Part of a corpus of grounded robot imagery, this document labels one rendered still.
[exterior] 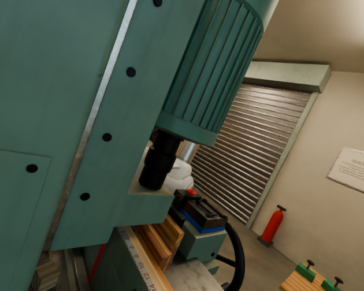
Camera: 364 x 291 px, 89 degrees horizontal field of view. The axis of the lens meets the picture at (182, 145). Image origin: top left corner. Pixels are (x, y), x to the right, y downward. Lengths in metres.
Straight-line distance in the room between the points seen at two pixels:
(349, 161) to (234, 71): 2.94
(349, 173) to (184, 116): 2.99
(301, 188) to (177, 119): 3.04
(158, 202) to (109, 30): 0.30
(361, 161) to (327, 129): 0.57
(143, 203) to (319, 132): 3.11
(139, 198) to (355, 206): 3.00
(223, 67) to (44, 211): 0.29
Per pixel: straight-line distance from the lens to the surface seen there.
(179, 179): 1.05
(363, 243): 3.24
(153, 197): 0.38
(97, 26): 0.20
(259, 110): 3.66
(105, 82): 0.23
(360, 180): 3.19
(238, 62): 0.35
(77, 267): 0.54
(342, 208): 3.21
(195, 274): 0.49
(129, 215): 0.38
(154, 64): 0.26
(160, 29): 0.27
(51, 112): 0.19
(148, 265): 0.38
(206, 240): 0.52
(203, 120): 0.30
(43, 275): 0.49
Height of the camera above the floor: 1.20
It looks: 7 degrees down
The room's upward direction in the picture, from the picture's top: 23 degrees clockwise
